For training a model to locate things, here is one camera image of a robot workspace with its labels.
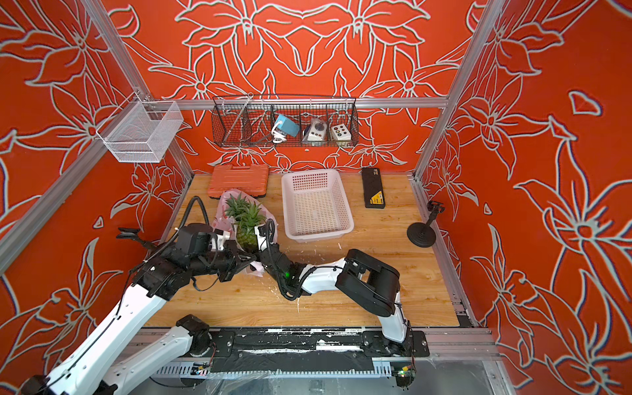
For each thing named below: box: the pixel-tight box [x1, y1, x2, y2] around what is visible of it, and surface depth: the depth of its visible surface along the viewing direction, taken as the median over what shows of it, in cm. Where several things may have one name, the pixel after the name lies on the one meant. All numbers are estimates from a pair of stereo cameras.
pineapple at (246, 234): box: [234, 201, 266, 253], surface depth 79 cm
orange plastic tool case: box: [207, 163, 270, 199], surface depth 116 cm
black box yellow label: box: [362, 167, 386, 210], surface depth 113 cm
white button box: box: [330, 123, 352, 141], surface depth 97 cm
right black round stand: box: [406, 200, 446, 248], surface depth 97 cm
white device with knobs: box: [302, 118, 328, 142], surface depth 93 cm
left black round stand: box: [116, 227, 155, 250], surface depth 73 cm
